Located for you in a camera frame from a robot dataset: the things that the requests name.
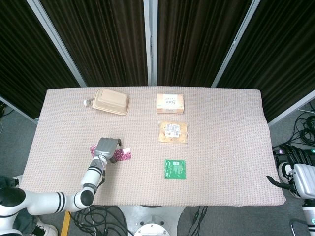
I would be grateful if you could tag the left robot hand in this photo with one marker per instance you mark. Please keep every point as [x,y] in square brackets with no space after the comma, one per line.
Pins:
[105,147]

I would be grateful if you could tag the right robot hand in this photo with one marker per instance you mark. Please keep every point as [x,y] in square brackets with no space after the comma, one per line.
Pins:
[305,179]

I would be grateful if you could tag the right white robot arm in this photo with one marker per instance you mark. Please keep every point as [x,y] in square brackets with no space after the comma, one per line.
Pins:
[309,216]

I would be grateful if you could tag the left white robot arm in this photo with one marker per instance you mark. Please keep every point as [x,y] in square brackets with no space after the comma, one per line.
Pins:
[93,174]

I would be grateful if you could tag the white sneaker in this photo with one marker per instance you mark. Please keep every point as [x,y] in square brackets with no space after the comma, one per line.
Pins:
[46,229]
[283,170]

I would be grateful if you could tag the black device with indicator lights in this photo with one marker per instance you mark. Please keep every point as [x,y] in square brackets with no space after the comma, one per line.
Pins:
[281,152]

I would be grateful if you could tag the beige food container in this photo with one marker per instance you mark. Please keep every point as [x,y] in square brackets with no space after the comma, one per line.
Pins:
[110,100]

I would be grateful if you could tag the clear plastic bottle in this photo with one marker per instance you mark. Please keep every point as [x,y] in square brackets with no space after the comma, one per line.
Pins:
[88,102]

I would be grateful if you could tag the clear snack bag with label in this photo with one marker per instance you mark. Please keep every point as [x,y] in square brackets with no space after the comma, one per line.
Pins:
[163,137]

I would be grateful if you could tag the green sachet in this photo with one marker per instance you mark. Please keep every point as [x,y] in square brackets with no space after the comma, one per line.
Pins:
[172,172]

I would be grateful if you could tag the cream snack box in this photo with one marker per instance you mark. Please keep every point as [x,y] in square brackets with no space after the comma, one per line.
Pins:
[169,108]

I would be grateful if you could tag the yellow floor tape strip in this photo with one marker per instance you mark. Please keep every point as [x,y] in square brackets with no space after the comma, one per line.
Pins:
[65,223]

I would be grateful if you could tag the pink woven tablecloth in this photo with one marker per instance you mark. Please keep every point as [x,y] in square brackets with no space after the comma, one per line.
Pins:
[221,147]

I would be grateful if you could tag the person leg in jeans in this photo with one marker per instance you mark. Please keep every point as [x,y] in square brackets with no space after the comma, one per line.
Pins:
[24,221]

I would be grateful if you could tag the dark brown curtain panel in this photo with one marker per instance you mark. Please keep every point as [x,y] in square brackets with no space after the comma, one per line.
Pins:
[19,49]
[283,49]
[103,37]
[192,37]

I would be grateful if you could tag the silver partition rail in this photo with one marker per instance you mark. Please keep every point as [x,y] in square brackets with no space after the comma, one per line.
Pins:
[290,109]
[17,109]

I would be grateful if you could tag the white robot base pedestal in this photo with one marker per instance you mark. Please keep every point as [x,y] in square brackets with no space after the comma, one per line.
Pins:
[152,221]

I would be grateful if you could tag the silver partition post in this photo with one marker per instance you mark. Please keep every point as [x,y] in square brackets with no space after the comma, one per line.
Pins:
[57,44]
[235,44]
[150,41]

